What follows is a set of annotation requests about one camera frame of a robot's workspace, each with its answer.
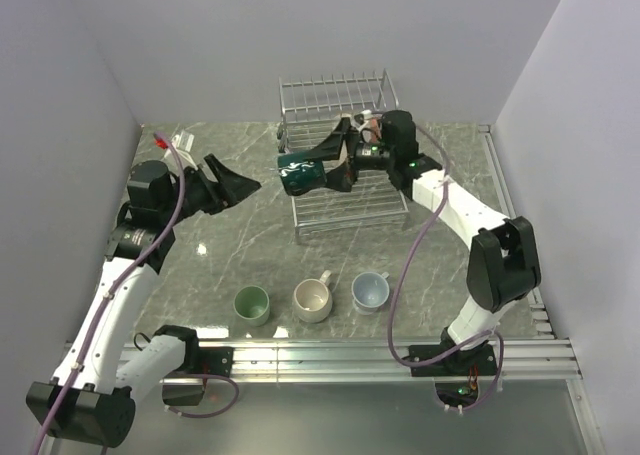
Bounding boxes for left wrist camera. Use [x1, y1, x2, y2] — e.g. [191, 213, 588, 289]
[154, 130, 195, 155]

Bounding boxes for dark green mug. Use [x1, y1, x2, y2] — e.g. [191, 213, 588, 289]
[277, 153, 327, 197]

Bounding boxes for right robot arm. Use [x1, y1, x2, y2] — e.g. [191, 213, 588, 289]
[277, 110, 541, 375]

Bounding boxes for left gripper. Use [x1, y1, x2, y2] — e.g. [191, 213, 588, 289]
[160, 153, 260, 225]

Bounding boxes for light blue mug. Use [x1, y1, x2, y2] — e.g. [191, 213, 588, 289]
[351, 272, 390, 315]

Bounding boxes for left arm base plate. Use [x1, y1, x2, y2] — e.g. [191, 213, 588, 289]
[157, 346, 240, 419]

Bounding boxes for metal dish rack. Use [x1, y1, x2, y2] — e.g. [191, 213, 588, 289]
[275, 67, 407, 246]

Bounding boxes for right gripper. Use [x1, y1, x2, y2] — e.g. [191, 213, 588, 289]
[304, 117, 396, 192]

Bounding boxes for aluminium rail frame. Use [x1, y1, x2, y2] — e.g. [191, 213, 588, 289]
[29, 122, 607, 455]

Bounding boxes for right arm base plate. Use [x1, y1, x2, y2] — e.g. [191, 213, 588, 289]
[407, 342, 500, 409]

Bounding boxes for cream tall mug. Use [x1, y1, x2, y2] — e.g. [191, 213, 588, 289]
[338, 140, 349, 165]

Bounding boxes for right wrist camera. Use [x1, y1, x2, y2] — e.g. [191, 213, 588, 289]
[351, 109, 375, 130]

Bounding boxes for beige speckled mug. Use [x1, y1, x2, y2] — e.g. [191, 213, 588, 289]
[292, 270, 333, 323]

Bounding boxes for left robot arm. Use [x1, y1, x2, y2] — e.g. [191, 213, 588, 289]
[26, 154, 261, 453]

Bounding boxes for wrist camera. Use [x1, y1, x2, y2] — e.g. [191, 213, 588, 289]
[154, 130, 195, 155]
[351, 109, 375, 130]

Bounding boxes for light green cup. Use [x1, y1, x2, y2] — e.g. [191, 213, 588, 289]
[233, 285, 270, 327]

